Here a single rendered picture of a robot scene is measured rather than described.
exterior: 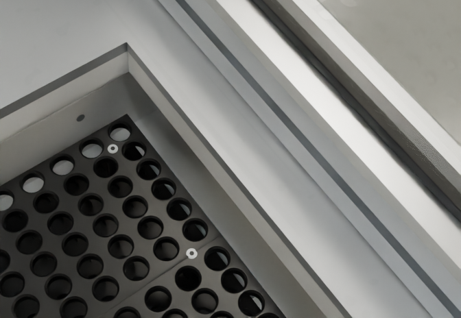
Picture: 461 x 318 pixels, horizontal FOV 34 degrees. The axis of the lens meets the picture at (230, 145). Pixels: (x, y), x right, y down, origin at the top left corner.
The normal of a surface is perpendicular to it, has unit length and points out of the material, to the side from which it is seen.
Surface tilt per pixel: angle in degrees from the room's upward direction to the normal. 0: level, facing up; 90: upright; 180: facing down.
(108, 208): 0
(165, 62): 0
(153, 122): 0
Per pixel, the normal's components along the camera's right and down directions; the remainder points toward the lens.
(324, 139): -0.80, 0.50
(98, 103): 0.60, 0.72
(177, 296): 0.07, -0.48
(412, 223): -0.51, 0.01
